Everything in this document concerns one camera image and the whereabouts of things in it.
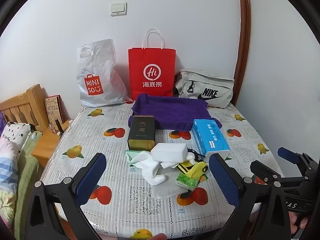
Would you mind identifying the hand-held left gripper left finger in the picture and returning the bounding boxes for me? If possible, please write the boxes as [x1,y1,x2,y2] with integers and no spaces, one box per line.
[25,152,107,240]

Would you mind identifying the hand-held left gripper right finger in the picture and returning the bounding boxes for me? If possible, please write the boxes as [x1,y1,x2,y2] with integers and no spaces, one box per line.
[209,153,292,240]

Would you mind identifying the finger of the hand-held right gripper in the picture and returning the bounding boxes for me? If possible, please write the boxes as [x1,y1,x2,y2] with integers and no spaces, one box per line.
[277,147,320,178]
[250,160,306,188]

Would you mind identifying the yellow green small packets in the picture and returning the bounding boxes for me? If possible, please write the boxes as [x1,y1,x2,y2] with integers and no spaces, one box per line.
[177,161,208,180]

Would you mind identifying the green snack packet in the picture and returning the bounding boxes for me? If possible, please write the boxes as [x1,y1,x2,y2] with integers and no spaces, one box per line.
[176,172,201,188]

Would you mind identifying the light green cloth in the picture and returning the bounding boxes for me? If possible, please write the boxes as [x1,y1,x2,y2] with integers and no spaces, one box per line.
[126,150,148,166]

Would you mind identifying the white foam block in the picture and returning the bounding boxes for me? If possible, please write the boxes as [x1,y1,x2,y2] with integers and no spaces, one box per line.
[151,142,188,162]

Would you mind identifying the purple towel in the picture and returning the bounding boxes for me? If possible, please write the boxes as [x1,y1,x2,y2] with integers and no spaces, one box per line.
[128,93,223,132]

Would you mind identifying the person's right hand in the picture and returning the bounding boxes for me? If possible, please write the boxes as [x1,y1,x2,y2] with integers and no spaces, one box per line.
[288,212,311,234]

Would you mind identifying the fruit print tablecloth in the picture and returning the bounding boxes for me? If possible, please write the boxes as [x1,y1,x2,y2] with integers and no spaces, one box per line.
[40,102,284,239]

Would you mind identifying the blue tissue pack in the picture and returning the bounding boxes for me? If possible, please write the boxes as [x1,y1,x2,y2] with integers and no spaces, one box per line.
[192,119,231,155]

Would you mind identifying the wooden nightstand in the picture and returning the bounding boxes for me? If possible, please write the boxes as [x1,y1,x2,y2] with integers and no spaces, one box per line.
[31,119,73,168]

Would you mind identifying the green bed sheet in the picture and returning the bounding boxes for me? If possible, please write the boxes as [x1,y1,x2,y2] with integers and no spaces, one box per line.
[14,131,43,240]

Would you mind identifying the dark tea tin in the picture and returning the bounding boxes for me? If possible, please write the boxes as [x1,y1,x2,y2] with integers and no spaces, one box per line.
[127,115,156,151]

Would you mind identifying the patterned book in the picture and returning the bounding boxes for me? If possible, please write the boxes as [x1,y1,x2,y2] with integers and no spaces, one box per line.
[44,95,64,128]

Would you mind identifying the striped blanket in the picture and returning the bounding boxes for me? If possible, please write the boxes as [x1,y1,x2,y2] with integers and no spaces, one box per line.
[0,137,20,230]

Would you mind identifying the polka dot pillow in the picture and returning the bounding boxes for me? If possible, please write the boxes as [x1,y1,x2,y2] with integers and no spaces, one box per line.
[0,122,32,153]

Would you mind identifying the wooden bed headboard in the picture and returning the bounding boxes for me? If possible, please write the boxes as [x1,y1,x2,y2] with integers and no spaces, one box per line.
[0,84,49,133]

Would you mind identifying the grey waist bag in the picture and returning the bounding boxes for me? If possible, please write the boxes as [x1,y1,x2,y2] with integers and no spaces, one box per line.
[174,69,235,109]

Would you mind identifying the white plastic shopping bag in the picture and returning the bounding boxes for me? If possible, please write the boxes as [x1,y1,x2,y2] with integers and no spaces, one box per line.
[76,39,129,107]

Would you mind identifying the red paper bag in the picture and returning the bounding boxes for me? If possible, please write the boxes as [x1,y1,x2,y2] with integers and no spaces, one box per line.
[128,29,176,100]

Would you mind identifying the brown wooden door frame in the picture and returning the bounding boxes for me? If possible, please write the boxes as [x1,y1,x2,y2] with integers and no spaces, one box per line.
[232,0,251,105]

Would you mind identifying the white wall light switch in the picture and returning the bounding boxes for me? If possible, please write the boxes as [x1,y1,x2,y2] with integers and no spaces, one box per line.
[111,2,127,17]

